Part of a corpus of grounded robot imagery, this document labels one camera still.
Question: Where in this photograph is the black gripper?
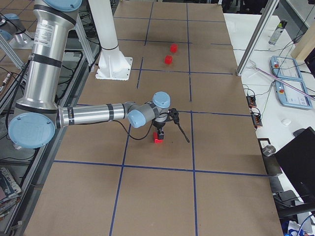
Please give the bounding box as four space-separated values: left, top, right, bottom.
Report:
154 121 165 140

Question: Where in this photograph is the red block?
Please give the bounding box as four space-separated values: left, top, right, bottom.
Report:
153 133 163 144

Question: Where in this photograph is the red block one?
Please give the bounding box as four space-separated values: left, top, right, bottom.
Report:
164 55 173 65
170 43 178 53

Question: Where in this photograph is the orange black connector box two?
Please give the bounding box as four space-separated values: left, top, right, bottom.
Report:
251 112 263 128

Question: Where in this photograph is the orange black connector box one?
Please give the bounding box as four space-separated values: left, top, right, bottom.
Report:
246 95 256 108

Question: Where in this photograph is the steel cup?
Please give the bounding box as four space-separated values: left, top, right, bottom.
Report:
262 144 276 157

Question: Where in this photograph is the teach pendant near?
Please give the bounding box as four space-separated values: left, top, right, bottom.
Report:
275 79 313 110

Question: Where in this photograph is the teach pendant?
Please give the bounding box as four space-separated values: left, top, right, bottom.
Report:
275 79 313 110
270 56 303 80

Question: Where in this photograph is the teach pendant far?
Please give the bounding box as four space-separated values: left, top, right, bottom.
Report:
270 56 303 80

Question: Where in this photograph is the grabber stick tool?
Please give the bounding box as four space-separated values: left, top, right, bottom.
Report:
249 60 315 100

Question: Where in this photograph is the clear water bottle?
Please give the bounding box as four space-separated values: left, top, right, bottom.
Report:
268 19 287 45

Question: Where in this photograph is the stack of books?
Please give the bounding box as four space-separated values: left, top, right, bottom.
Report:
0 167 22 220

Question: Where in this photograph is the white camera pillar with base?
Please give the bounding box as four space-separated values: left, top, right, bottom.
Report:
89 0 133 81

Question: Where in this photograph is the aluminium frame post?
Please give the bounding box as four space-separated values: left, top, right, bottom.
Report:
236 0 280 76

